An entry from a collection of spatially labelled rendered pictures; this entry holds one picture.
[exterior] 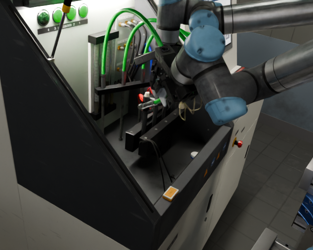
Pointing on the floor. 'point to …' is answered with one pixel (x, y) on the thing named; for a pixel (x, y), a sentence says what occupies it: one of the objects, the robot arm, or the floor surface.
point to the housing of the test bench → (2, 170)
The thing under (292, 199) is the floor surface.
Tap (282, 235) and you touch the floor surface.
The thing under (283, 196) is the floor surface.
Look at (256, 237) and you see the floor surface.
